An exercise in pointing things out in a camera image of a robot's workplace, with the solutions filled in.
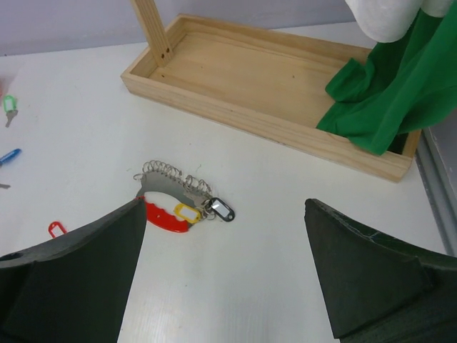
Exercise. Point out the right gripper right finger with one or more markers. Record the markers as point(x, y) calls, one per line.
point(378, 288)

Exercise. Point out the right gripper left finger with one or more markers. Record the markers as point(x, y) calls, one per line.
point(73, 288)

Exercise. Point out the red handled keyring holder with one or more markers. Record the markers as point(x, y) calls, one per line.
point(163, 186)

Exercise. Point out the yellow tag key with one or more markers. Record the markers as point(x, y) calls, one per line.
point(187, 213)

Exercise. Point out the black tag key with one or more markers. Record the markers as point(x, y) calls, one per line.
point(220, 208)

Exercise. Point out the red tag key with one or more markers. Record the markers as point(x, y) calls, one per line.
point(56, 229)

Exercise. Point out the blue tag key upper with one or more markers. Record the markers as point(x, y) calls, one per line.
point(5, 159)

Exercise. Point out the green tag key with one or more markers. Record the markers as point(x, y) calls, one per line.
point(10, 109)

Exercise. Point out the green shirt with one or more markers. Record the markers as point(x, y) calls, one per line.
point(402, 86)

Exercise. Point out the wooden clothes rack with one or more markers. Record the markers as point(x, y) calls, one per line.
point(266, 83)

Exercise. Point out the white towel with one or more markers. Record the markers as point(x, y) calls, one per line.
point(388, 21)

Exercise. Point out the aluminium rail frame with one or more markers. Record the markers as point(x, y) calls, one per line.
point(439, 190)

